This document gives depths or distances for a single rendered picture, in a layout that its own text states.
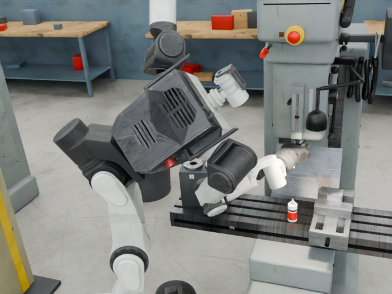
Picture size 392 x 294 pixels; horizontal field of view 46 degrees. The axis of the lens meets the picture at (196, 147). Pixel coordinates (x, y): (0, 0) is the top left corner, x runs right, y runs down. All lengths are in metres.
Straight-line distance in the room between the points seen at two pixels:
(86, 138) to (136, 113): 0.20
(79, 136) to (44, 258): 2.16
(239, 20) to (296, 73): 4.02
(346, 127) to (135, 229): 1.15
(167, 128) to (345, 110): 1.14
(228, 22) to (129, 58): 1.90
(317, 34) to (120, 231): 0.94
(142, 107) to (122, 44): 5.60
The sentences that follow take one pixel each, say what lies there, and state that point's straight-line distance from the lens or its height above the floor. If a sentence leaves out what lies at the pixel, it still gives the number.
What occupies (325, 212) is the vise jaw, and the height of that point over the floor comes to 0.99.
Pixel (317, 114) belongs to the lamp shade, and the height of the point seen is 1.50.
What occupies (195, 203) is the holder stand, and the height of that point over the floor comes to 0.92.
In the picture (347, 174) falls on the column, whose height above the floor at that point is 0.92.
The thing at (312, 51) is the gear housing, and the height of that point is 1.68.
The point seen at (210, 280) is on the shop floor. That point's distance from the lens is 3.12.
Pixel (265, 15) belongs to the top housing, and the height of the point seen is 1.82.
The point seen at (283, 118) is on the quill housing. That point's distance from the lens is 1.81.
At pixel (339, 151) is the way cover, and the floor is 1.05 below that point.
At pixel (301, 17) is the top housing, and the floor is 1.81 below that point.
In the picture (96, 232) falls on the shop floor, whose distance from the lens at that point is 3.70.
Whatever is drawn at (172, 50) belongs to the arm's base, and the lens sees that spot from 1.47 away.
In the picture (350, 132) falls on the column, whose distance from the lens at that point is 2.32.
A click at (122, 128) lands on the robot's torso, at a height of 1.57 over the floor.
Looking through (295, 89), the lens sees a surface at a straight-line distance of 1.72.
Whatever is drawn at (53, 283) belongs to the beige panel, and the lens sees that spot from 3.31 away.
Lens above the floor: 2.13
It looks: 27 degrees down
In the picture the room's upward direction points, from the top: 5 degrees counter-clockwise
